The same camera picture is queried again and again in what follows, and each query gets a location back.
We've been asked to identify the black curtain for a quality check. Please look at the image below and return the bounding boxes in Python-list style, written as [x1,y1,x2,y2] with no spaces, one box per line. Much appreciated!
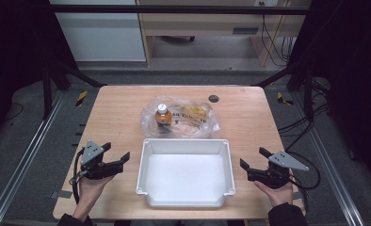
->
[286,0,371,191]
[0,0,78,149]

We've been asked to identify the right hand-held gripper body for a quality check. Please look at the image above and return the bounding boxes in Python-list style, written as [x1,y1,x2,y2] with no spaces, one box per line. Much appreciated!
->
[247,151,310,190]

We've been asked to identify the yellow snack packet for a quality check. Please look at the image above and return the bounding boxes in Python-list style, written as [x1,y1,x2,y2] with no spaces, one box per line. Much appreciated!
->
[182,105,208,122]

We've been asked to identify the black hanging cables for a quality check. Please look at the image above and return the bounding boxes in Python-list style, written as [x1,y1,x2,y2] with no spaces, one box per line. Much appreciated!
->
[260,1,297,68]

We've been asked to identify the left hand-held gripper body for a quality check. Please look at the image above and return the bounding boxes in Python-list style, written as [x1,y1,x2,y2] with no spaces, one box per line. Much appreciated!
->
[79,139,125,181]

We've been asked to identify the aluminium floor rail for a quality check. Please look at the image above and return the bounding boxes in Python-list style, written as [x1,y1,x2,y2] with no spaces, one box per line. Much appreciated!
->
[0,89,67,226]
[290,91,367,226]

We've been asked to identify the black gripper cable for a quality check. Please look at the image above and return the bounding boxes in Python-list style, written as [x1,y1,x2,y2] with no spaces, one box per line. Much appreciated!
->
[286,151,322,215]
[69,147,87,205]

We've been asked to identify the clear plastic bag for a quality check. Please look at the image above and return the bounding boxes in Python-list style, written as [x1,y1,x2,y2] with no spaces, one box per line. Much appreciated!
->
[139,95,221,140]

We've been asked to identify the black metal stand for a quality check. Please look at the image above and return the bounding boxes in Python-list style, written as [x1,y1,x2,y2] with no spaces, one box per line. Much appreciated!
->
[254,61,315,124]
[41,58,106,121]

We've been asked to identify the person's right hand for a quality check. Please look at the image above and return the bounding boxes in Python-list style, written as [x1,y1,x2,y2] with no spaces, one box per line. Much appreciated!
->
[253,180,295,208]

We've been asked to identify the black floor cables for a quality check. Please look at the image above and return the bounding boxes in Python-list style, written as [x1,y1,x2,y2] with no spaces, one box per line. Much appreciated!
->
[277,103,331,153]

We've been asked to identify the orange bottle with white cap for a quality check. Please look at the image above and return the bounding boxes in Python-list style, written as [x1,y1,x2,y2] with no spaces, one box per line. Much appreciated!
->
[154,104,173,135]

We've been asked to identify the yellow black floor tape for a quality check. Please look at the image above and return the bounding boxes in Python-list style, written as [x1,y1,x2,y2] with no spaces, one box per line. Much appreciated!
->
[75,89,89,108]
[276,91,296,106]

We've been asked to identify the grey tape strip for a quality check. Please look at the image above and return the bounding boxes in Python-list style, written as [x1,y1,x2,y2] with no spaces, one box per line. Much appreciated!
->
[49,189,73,200]

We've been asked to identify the person's left hand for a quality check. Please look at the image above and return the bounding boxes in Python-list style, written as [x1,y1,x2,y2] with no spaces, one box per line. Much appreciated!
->
[78,173,116,205]

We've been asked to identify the white cabinet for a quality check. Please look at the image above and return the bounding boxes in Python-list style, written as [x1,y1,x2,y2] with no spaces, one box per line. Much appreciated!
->
[48,0,147,63]

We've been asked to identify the white plastic bin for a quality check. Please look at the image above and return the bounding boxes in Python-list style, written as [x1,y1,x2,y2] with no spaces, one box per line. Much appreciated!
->
[136,137,236,209]

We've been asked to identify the black horizontal frame bar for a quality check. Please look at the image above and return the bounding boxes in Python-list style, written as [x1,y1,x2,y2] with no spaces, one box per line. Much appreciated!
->
[50,4,310,16]

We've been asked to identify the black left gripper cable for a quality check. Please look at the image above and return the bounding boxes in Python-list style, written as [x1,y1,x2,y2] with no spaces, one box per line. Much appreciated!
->
[69,147,87,205]

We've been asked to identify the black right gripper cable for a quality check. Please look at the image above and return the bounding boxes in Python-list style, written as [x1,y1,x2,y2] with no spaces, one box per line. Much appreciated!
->
[286,151,322,215]

